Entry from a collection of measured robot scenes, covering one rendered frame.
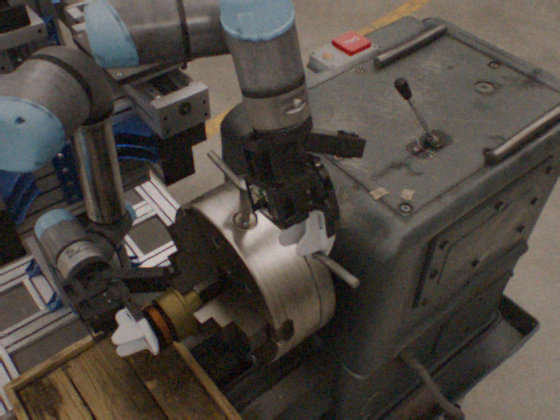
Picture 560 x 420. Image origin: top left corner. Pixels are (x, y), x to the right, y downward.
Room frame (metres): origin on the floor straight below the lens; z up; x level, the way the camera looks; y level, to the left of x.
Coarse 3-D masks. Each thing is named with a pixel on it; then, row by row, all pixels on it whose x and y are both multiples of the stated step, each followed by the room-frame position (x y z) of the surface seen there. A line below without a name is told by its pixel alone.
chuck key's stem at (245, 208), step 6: (240, 186) 0.62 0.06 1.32; (252, 186) 0.62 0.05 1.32; (240, 192) 0.62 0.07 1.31; (246, 192) 0.62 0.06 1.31; (252, 192) 0.62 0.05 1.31; (240, 198) 0.62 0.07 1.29; (246, 198) 0.62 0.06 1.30; (240, 204) 0.62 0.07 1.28; (246, 204) 0.62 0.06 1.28; (240, 210) 0.62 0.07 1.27; (246, 210) 0.62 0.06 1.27; (246, 216) 0.63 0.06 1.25; (246, 222) 0.63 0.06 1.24
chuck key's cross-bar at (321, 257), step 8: (208, 152) 0.70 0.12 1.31; (216, 160) 0.68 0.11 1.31; (224, 168) 0.67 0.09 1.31; (232, 176) 0.65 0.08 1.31; (256, 200) 0.61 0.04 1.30; (264, 208) 0.59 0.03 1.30; (264, 216) 0.58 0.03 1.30; (320, 256) 0.49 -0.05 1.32; (328, 256) 0.49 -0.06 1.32; (328, 264) 0.48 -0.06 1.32; (336, 264) 0.48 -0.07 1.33; (336, 272) 0.46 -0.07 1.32; (344, 272) 0.46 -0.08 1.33; (344, 280) 0.45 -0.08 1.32; (352, 280) 0.45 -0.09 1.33
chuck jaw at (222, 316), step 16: (208, 304) 0.56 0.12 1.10; (224, 304) 0.56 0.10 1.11; (240, 304) 0.56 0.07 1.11; (208, 320) 0.53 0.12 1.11; (224, 320) 0.53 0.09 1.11; (240, 320) 0.52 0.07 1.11; (256, 320) 0.52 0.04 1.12; (288, 320) 0.52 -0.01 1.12; (224, 336) 0.51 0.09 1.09; (240, 336) 0.51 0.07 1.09; (256, 336) 0.50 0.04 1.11; (272, 336) 0.51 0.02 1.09; (288, 336) 0.52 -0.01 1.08
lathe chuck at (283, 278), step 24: (216, 192) 0.71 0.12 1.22; (216, 216) 0.64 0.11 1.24; (216, 240) 0.63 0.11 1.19; (240, 240) 0.59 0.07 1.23; (264, 240) 0.60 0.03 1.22; (240, 264) 0.57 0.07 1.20; (264, 264) 0.56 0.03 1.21; (288, 264) 0.57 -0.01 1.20; (240, 288) 0.57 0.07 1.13; (264, 288) 0.53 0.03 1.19; (288, 288) 0.55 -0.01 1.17; (312, 288) 0.56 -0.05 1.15; (264, 312) 0.52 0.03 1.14; (288, 312) 0.52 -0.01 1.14; (312, 312) 0.54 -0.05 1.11; (264, 360) 0.53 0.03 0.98
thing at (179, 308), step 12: (168, 288) 0.59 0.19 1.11; (192, 288) 0.59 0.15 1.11; (156, 300) 0.56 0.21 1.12; (168, 300) 0.56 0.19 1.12; (180, 300) 0.56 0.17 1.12; (192, 300) 0.57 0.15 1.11; (144, 312) 0.54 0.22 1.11; (156, 312) 0.54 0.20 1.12; (168, 312) 0.53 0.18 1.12; (180, 312) 0.54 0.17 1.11; (192, 312) 0.54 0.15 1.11; (156, 324) 0.52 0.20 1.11; (168, 324) 0.52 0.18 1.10; (180, 324) 0.52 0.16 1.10; (192, 324) 0.53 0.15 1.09; (156, 336) 0.53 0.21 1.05; (168, 336) 0.51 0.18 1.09; (180, 336) 0.51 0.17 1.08
